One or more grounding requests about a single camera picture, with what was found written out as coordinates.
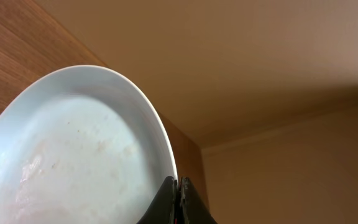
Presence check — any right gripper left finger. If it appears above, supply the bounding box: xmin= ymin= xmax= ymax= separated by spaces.
xmin=138 ymin=176 xmax=177 ymax=224

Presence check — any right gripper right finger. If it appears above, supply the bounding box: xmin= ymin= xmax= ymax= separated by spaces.
xmin=178 ymin=177 xmax=217 ymax=224

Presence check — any light blue plate top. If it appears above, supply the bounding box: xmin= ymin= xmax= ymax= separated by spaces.
xmin=0 ymin=65 xmax=177 ymax=223

